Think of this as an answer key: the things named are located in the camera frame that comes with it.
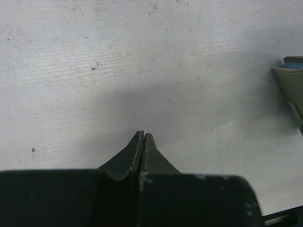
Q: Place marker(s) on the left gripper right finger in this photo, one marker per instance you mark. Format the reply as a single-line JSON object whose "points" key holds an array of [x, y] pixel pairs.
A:
{"points": [[169, 198]]}

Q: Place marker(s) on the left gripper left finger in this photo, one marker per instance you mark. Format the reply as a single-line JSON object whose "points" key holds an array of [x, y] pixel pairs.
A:
{"points": [[101, 197]]}

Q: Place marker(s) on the grey card holder wallet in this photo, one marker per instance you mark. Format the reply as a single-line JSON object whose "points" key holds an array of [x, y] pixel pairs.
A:
{"points": [[289, 76]]}

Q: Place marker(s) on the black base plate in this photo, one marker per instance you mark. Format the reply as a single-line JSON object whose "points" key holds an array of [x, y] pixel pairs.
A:
{"points": [[287, 218]]}

